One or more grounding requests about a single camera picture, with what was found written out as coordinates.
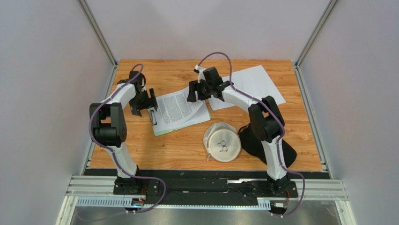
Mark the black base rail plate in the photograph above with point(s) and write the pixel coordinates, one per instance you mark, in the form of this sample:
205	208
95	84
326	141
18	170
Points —
209	188

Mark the black baseball cap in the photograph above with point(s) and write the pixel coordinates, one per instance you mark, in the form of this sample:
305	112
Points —
254	147

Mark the printed text paper sheet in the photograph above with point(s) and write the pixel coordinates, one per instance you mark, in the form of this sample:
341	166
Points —
174	109

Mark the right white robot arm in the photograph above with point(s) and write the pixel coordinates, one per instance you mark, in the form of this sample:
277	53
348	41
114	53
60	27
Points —
263	137

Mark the aluminium frame post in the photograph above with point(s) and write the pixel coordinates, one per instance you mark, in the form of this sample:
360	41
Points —
97	31
332	4

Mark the metal clipboard clip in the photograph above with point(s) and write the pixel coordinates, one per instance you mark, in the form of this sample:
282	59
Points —
153	117

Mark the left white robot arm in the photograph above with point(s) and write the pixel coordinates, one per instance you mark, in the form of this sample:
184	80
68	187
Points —
108	129

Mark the white mesh round pouch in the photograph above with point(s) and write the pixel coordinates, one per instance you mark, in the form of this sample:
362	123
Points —
222	142

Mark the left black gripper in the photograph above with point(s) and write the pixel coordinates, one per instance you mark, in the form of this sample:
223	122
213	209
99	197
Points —
136	108

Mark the left aluminium frame post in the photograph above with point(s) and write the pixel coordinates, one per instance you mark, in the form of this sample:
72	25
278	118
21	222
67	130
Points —
97	31

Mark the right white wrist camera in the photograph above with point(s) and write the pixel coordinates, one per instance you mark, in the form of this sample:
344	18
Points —
199	70

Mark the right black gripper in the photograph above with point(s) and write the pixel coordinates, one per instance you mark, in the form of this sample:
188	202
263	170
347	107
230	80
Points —
197	90

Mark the white paper sheet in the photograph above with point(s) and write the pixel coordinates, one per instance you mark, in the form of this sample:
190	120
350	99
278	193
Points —
257	82
202	115

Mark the right aluminium frame post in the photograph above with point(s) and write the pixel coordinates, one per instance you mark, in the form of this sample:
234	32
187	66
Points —
332	4

